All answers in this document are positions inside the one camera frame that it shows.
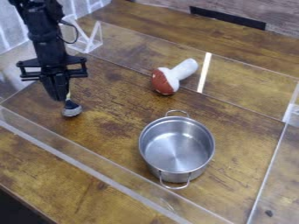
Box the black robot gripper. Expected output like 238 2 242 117
17 38 89 101

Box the green handled metal spoon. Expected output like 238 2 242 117
62 94 82 117

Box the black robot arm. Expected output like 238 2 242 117
9 0 89 102

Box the red white toy mushroom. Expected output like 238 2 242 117
151 59 199 95

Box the stainless steel pot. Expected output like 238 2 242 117
138 109 215 190

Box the clear acrylic barrier wall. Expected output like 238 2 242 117
0 18 299 224

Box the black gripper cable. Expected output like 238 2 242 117
57 18 81 45

